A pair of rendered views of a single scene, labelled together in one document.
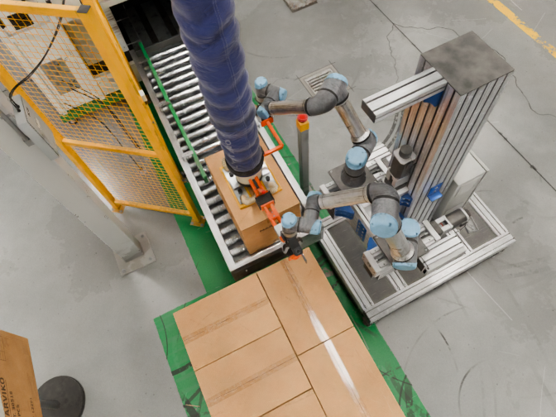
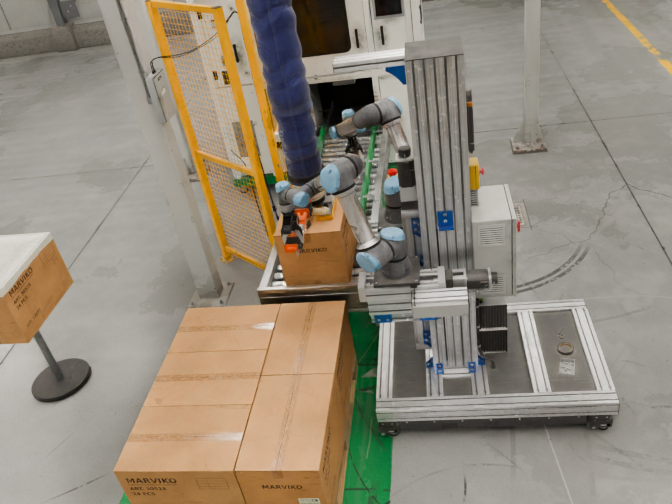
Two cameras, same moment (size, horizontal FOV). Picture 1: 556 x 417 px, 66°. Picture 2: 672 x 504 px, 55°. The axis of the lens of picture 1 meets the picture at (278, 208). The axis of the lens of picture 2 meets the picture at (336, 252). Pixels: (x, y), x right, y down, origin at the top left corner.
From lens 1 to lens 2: 232 cm
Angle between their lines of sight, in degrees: 35
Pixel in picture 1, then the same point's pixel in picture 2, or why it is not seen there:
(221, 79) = (269, 52)
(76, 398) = (78, 379)
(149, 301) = not seen: hidden behind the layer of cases
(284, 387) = (228, 393)
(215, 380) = (177, 365)
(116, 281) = (180, 310)
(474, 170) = (500, 215)
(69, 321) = (121, 325)
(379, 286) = (411, 387)
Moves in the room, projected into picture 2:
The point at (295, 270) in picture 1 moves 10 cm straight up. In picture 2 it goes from (317, 313) to (314, 300)
